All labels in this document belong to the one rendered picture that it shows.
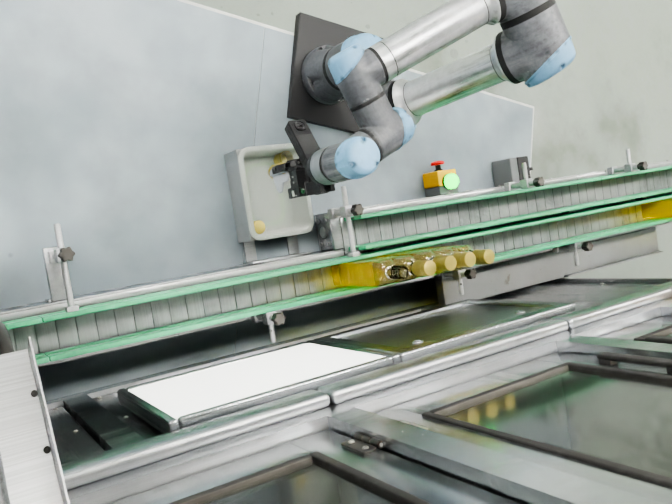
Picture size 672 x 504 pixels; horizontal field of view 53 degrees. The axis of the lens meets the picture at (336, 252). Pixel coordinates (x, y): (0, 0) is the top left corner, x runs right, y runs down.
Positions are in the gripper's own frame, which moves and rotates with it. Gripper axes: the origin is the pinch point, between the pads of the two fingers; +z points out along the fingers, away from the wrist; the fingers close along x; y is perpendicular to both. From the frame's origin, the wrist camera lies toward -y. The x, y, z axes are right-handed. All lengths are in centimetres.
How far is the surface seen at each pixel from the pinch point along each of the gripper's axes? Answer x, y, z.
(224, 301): -17.6, 27.3, 3.6
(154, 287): -32.5, 21.2, 3.6
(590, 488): -21, 42, -97
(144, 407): -46, 39, -27
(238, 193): -6.5, 3.3, 11.6
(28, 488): -67, 32, -73
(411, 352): 0, 39, -40
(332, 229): 12.8, 15.6, 3.2
